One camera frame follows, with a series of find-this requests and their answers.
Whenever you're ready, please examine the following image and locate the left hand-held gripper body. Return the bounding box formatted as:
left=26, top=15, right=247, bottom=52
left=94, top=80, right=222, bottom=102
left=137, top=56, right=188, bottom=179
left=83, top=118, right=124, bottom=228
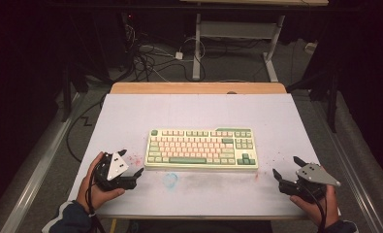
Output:
left=93, top=150, right=139, bottom=192

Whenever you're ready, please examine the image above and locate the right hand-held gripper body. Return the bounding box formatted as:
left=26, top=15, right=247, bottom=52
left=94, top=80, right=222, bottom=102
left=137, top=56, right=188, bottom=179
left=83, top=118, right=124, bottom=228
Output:
left=278, top=162, right=341, bottom=205

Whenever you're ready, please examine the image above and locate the cream and green keyboard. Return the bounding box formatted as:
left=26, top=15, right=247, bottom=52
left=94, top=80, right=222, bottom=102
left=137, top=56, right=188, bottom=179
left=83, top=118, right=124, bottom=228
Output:
left=144, top=126, right=260, bottom=172

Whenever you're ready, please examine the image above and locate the person's right hand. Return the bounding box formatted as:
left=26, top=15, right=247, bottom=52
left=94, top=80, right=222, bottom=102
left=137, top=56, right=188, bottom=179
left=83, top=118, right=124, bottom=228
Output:
left=289, top=166, right=340, bottom=229

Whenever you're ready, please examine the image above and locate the person's left hand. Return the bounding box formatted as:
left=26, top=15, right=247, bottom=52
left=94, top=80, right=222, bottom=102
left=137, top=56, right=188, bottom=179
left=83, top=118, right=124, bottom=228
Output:
left=76, top=150, right=126, bottom=213

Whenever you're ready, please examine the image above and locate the black metal stand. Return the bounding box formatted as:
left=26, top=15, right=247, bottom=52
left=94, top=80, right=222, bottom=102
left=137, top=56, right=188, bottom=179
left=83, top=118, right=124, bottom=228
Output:
left=61, top=61, right=90, bottom=123
left=287, top=42, right=340, bottom=134

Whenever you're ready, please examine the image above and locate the white table mat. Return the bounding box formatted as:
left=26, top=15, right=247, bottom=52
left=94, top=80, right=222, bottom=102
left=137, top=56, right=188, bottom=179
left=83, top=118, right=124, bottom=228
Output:
left=67, top=92, right=342, bottom=218

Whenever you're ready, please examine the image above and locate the wooden table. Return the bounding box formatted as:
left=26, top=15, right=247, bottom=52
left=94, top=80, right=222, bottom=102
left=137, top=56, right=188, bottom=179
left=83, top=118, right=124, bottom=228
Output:
left=106, top=82, right=309, bottom=231

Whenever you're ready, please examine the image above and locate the white power strip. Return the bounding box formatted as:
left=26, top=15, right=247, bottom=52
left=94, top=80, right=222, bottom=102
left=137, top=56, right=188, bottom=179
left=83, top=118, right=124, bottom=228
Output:
left=303, top=42, right=319, bottom=54

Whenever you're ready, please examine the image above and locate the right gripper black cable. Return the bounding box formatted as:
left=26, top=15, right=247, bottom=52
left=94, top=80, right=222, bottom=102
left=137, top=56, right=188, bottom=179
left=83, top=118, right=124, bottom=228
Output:
left=297, top=181, right=329, bottom=233

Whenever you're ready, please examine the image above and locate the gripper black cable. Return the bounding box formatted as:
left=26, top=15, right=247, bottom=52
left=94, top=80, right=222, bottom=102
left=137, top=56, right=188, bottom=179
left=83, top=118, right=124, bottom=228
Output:
left=85, top=158, right=108, bottom=233
left=297, top=181, right=329, bottom=233

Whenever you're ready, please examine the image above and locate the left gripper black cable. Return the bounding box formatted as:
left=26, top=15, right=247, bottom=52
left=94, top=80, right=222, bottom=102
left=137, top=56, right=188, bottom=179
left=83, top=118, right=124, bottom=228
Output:
left=85, top=158, right=108, bottom=233

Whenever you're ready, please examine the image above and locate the metal floor rail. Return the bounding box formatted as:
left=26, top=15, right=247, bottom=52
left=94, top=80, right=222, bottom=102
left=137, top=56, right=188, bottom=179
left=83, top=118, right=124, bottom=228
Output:
left=0, top=91, right=86, bottom=233
left=311, top=100, right=383, bottom=233

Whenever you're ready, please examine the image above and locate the black floor cable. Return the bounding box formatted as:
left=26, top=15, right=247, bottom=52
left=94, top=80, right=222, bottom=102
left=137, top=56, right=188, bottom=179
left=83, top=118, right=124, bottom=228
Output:
left=65, top=93, right=108, bottom=163

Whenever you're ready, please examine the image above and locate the tangle of floor cables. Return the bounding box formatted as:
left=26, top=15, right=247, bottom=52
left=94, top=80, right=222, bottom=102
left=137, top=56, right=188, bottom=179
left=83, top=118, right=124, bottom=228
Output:
left=122, top=13, right=209, bottom=83

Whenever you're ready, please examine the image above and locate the white metal desk frame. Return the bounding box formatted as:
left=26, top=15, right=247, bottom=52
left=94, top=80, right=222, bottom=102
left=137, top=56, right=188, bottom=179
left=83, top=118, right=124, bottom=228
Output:
left=180, top=0, right=330, bottom=83

